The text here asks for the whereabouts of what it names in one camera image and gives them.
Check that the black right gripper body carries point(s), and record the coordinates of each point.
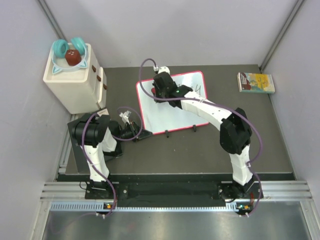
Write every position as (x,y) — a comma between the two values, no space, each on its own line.
(159,94)

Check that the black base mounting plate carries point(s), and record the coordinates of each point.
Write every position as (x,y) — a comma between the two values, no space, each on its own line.
(179,194)

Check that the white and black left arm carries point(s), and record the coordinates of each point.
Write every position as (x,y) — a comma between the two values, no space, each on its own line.
(98,138)

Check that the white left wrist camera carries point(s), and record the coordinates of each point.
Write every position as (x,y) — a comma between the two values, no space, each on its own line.
(125,116)

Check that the cream drawer cabinet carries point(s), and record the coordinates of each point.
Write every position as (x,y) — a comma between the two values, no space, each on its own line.
(82,90)

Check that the dark red cube toy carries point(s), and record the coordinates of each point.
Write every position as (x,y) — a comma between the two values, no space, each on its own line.
(73,57)

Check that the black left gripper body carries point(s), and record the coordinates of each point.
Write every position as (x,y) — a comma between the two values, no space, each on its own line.
(130,132)

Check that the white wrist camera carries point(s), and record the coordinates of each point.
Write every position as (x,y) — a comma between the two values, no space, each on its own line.
(162,69)
(125,116)

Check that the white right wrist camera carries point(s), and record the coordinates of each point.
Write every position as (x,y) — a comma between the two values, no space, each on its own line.
(162,69)

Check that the teal cat-ear headphones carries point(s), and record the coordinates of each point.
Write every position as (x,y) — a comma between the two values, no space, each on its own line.
(59,48)

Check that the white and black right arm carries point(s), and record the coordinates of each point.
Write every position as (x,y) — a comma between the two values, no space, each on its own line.
(234,132)

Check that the grey slotted cable duct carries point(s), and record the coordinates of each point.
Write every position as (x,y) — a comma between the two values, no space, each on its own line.
(91,206)

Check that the black right whiteboard stand foot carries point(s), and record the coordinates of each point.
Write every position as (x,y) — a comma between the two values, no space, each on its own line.
(194,128)

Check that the aluminium extrusion rail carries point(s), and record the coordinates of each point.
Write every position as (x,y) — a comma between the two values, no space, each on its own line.
(276,191)

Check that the colourful paperback book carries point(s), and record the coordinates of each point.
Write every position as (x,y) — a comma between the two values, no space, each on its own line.
(255,83)

